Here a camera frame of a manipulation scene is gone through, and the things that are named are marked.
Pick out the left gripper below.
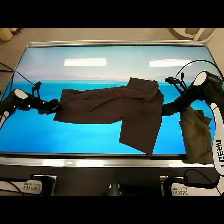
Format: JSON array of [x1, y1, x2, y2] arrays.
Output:
[[37, 99, 63, 116]]

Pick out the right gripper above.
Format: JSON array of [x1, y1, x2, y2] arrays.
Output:
[[161, 100, 183, 117]]

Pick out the olive garment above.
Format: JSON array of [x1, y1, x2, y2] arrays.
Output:
[[179, 105, 215, 165]]

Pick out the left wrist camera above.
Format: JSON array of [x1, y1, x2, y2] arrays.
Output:
[[31, 81, 43, 100]]

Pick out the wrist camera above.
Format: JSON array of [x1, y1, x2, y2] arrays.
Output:
[[31, 81, 43, 100], [164, 71, 188, 92]]

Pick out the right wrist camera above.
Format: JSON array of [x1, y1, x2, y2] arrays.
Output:
[[164, 71, 188, 92]]

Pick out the black cable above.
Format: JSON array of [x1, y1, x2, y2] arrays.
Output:
[[184, 168, 222, 188], [0, 61, 35, 86], [175, 59, 224, 81]]

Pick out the silver frame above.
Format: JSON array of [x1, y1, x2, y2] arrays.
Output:
[[0, 39, 224, 197]]

